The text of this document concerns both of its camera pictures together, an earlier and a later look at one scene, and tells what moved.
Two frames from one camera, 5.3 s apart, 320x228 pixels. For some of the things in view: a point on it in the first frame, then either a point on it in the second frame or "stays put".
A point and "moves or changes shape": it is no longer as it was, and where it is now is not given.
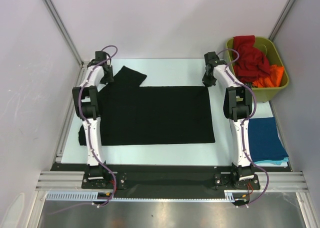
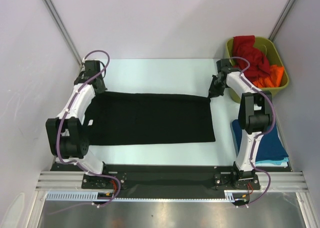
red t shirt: [251, 65] stays put
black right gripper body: [208, 79] to [216, 89]
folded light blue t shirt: [282, 162] stays put
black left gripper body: [109, 76] to [103, 88]
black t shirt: [131, 115] moves or changes shape
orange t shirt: [273, 80] stays put
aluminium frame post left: [52, 6] stays put
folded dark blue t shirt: [265, 143] stays put
